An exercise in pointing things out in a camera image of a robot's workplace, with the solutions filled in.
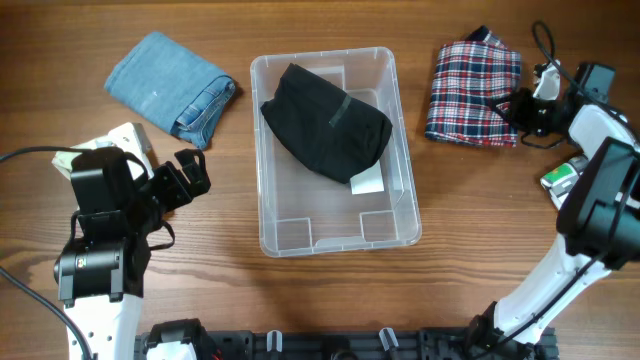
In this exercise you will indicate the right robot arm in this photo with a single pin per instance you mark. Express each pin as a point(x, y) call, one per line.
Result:
point(597, 231)

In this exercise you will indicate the clear plastic storage bin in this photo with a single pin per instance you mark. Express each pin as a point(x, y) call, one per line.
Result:
point(303, 213)

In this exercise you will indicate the black garment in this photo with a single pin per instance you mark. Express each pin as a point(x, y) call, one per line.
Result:
point(330, 132)

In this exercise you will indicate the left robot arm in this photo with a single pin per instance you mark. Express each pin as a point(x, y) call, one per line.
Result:
point(100, 275)

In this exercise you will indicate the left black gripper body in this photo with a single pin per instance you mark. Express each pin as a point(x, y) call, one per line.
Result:
point(167, 190)

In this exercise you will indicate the white printed t-shirt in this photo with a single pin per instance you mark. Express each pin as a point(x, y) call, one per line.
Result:
point(559, 182)

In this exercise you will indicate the plaid flannel shirt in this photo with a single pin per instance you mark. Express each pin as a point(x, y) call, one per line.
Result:
point(469, 74)

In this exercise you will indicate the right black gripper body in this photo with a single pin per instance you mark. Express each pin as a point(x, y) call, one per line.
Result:
point(535, 114)

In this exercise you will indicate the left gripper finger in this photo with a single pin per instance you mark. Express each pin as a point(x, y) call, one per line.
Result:
point(200, 184)
point(189, 161)

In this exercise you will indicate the blue denim jeans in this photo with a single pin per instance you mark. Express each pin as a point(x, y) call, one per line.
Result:
point(173, 88)

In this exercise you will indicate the cream yellow shirt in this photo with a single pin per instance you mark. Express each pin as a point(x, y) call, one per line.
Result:
point(62, 161)

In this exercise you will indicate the white label inside bin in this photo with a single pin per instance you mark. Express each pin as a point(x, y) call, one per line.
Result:
point(368, 181)

